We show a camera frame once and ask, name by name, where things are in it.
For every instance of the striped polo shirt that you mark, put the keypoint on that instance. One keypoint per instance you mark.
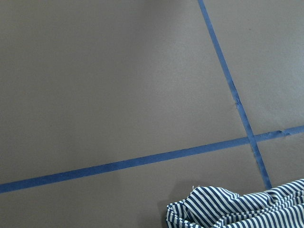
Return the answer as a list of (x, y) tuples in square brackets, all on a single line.
[(216, 207)]

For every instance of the brown paper table cover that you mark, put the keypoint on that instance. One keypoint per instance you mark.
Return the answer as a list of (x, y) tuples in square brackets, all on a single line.
[(134, 96)]

